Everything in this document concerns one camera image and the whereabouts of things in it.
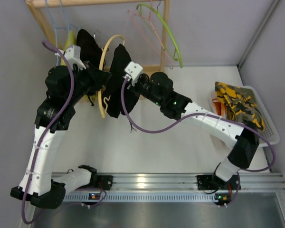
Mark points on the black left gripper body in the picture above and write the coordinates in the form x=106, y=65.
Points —
x=95, y=77

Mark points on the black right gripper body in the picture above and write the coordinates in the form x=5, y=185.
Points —
x=137, y=86

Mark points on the black trousers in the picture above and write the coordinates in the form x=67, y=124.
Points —
x=113, y=87

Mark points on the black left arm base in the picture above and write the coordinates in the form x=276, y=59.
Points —
x=104, y=182

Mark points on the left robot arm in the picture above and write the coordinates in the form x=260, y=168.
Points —
x=64, y=90

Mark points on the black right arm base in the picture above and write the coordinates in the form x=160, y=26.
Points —
x=207, y=182

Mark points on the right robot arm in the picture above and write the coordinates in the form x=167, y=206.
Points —
x=242, y=139

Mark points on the green plastic hanger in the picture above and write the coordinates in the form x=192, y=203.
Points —
x=170, y=52

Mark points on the yellow green garment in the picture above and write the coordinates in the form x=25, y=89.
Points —
x=71, y=40

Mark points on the orange white garment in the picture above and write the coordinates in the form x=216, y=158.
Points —
x=219, y=107

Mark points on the camouflage yellow garment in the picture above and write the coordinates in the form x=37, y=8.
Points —
x=241, y=104

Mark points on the white plastic basket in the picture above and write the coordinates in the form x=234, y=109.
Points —
x=270, y=133

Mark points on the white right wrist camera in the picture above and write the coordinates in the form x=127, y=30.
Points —
x=132, y=72

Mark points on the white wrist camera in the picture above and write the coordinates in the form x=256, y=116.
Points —
x=72, y=55
x=132, y=72

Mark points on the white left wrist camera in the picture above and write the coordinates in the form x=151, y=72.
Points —
x=72, y=55

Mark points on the pink wire hanger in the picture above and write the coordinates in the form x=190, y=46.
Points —
x=146, y=32

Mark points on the blue wire hanger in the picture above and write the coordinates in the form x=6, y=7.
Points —
x=61, y=30

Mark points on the slotted grey cable duct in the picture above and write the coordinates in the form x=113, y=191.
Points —
x=144, y=197

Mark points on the aluminium mounting rail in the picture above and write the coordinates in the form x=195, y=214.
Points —
x=250, y=182

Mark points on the grey wall corner profile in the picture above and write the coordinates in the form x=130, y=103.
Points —
x=274, y=4

